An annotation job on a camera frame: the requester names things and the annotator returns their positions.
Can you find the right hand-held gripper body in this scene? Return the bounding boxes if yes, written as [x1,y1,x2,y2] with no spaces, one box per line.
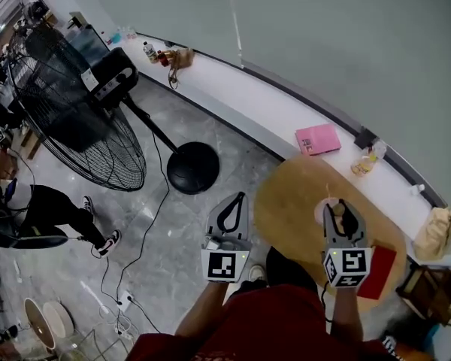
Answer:
[322,241,373,289]

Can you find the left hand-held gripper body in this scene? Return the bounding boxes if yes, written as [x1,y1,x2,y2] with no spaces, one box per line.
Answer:
[201,234,252,284]

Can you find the person's left forearm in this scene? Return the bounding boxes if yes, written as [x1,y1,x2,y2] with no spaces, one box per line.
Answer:
[174,282,229,338]

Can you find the person's right forearm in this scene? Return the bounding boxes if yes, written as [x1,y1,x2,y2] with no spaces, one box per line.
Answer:
[330,286,364,344]

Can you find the oval wooden table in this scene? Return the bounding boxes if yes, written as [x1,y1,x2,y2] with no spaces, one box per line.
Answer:
[253,155,407,314]

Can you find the red hardcover book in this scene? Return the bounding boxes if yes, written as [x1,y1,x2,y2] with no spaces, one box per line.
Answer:
[356,247,398,301]

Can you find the person's white shoe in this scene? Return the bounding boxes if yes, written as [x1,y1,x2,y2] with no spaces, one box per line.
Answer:
[247,264,267,282]

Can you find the person's black trousers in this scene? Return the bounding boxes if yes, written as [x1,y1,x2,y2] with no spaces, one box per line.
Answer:
[229,246,319,296]

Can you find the black standing fan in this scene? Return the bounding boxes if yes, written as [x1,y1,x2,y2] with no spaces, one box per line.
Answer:
[7,24,221,196]

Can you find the yellow drink bottle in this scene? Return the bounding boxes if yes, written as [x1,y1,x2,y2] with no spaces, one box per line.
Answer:
[351,152,379,177]

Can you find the cream cloth bag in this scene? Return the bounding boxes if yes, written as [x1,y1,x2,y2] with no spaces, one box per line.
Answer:
[413,207,451,261]

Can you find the person's red shirt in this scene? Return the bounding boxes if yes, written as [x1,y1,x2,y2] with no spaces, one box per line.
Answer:
[126,284,399,361]

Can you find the wooden shelf unit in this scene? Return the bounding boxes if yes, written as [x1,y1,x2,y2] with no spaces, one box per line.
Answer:
[396,253,451,330]

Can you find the clear plastic bottle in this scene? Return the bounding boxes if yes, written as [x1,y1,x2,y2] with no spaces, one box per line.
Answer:
[368,139,388,161]

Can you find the pink book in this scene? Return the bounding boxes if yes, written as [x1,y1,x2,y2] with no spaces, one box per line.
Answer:
[295,123,342,156]

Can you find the black white striped pillow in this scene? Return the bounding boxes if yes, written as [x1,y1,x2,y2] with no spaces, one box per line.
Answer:
[381,335,399,359]

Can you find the black stand card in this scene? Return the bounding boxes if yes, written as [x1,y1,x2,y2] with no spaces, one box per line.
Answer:
[353,126,379,150]

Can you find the white square power strip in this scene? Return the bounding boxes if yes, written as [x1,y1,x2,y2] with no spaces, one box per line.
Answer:
[118,290,135,312]

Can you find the orange sofa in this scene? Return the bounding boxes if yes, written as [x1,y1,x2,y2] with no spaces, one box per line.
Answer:
[396,342,437,361]

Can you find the blue container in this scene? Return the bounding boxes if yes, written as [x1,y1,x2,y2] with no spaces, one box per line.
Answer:
[428,323,451,348]

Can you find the white long power strip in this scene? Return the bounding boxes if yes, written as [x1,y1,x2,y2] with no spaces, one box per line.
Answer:
[114,323,135,340]

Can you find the white window ledge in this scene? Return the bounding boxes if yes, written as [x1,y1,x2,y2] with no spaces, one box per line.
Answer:
[114,32,451,266]

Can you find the round white side table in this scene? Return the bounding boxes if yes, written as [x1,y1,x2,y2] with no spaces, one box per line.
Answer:
[43,301,75,338]

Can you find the brown handbag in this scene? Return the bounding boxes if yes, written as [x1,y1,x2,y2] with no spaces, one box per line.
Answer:
[168,47,195,89]

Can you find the black oval seat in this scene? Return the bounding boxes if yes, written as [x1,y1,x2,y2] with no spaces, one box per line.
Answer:
[0,234,68,250]

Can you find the clear labelled bottle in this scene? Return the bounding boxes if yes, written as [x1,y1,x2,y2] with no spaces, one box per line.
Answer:
[142,41,159,64]

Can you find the round wood side table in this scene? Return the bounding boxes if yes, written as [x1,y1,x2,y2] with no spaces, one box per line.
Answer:
[24,298,56,350]

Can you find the black glass cabinet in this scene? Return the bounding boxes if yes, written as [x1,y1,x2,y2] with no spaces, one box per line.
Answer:
[65,11,112,58]

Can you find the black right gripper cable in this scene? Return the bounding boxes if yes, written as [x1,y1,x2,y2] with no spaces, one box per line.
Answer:
[320,282,334,323]

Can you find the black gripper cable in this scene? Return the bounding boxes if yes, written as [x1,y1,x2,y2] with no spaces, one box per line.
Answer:
[320,282,334,323]
[129,297,162,334]

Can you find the black fan power cable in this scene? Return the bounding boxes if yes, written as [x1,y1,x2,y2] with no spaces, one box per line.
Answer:
[114,132,171,302]

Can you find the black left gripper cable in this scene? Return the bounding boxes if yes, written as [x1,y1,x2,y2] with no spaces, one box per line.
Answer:
[129,297,162,334]

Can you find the gold wire side table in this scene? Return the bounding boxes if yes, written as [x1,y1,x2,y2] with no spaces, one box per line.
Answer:
[56,327,131,361]

